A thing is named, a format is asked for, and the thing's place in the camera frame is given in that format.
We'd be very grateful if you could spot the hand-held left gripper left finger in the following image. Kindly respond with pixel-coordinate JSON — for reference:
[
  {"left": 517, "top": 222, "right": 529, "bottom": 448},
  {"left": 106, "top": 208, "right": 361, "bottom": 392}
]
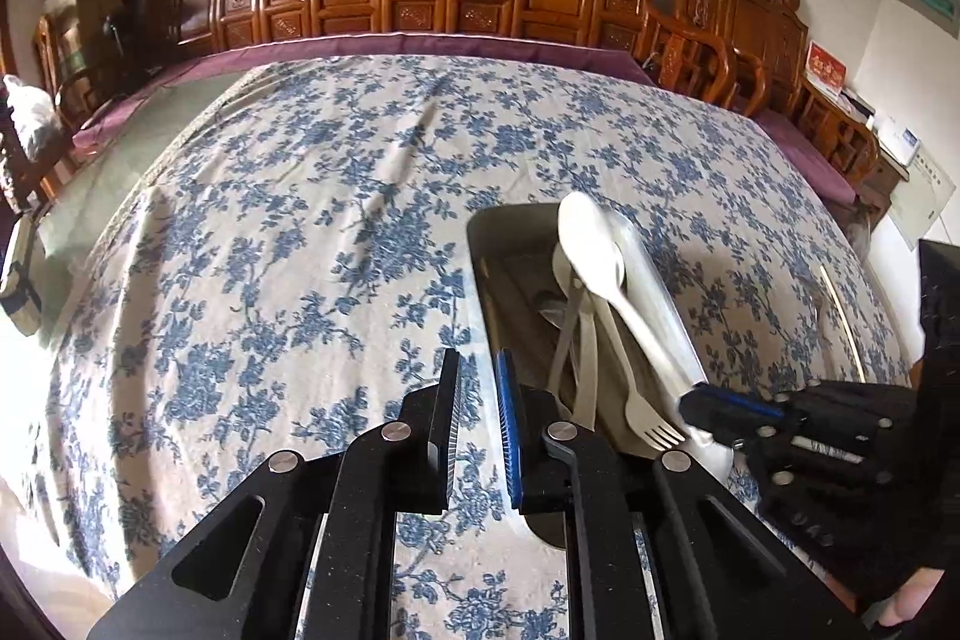
[{"left": 86, "top": 347, "right": 462, "bottom": 640}]

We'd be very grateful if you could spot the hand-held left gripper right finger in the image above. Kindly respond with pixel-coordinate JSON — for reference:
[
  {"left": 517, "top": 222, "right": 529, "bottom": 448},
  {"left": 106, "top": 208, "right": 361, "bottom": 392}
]
[{"left": 496, "top": 349, "right": 863, "bottom": 640}]

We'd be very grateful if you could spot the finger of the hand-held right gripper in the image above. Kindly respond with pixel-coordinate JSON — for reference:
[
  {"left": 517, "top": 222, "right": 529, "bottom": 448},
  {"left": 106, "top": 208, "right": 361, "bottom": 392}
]
[
  {"left": 679, "top": 385, "right": 893, "bottom": 446},
  {"left": 735, "top": 441, "right": 871, "bottom": 498}
]

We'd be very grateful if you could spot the white plastic fork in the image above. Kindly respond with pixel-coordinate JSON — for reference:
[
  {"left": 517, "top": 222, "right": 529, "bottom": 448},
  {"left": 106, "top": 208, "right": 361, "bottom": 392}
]
[{"left": 596, "top": 302, "right": 688, "bottom": 455}]

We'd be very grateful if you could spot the white plastic spoon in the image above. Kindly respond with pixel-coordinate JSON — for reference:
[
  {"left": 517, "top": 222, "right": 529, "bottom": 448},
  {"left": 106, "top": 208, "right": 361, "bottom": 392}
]
[
  {"left": 547, "top": 239, "right": 584, "bottom": 395},
  {"left": 571, "top": 299, "right": 602, "bottom": 422}
]

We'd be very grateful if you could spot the metal tray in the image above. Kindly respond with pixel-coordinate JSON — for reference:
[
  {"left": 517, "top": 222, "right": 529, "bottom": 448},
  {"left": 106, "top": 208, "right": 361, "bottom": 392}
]
[{"left": 465, "top": 201, "right": 721, "bottom": 547}]

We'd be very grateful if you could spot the white ladle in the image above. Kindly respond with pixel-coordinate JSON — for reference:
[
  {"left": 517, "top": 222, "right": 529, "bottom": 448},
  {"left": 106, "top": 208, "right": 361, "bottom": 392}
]
[{"left": 559, "top": 190, "right": 734, "bottom": 485}]

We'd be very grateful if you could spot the person's right hand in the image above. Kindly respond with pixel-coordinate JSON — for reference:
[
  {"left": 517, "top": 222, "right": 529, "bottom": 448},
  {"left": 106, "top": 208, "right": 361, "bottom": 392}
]
[{"left": 877, "top": 569, "right": 950, "bottom": 630}]

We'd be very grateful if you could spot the light wooden chopstick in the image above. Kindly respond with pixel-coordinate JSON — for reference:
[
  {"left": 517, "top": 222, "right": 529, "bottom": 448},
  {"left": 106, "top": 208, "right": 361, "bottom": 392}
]
[{"left": 819, "top": 267, "right": 866, "bottom": 384}]

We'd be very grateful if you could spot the blue floral tablecloth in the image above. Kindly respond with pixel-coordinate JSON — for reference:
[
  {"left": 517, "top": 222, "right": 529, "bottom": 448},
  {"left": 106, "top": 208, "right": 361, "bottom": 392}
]
[{"left": 0, "top": 51, "right": 923, "bottom": 640}]

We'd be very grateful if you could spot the wooden side table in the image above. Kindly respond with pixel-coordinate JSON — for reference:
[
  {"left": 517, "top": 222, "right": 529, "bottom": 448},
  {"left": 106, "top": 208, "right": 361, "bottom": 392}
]
[{"left": 795, "top": 77, "right": 890, "bottom": 215}]

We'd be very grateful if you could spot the white device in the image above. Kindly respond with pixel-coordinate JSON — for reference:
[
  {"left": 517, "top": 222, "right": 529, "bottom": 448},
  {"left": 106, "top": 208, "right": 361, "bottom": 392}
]
[{"left": 876, "top": 117, "right": 925, "bottom": 163}]

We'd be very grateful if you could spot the purple table cover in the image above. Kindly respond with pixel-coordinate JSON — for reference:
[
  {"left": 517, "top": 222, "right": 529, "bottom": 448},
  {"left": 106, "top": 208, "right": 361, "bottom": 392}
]
[{"left": 71, "top": 32, "right": 857, "bottom": 200}]

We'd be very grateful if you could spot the carved wooden armchair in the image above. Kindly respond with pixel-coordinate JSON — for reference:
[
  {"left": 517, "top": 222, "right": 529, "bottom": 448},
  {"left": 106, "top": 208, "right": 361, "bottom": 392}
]
[{"left": 645, "top": 0, "right": 811, "bottom": 118}]

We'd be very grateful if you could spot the metal pot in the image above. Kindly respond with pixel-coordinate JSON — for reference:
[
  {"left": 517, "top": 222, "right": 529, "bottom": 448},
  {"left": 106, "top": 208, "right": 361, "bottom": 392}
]
[{"left": 0, "top": 212, "right": 43, "bottom": 333}]

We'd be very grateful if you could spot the dark wooden chair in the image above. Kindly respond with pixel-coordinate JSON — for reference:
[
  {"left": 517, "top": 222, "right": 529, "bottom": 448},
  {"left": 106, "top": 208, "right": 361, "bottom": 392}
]
[{"left": 0, "top": 107, "right": 47, "bottom": 215}]

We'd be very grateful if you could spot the white plastic bag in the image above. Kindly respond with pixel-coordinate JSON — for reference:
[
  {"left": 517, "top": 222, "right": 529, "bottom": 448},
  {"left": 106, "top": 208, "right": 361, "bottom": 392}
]
[{"left": 0, "top": 74, "right": 62, "bottom": 163}]

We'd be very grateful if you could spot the slim wooden chair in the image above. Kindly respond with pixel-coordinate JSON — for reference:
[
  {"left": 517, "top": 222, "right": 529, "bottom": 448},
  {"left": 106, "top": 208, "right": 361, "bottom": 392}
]
[{"left": 34, "top": 10, "right": 100, "bottom": 118}]

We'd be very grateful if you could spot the white wall poster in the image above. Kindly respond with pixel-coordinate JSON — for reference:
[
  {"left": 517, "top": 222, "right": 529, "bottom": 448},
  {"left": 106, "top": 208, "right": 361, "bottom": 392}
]
[{"left": 889, "top": 149, "right": 959, "bottom": 251}]

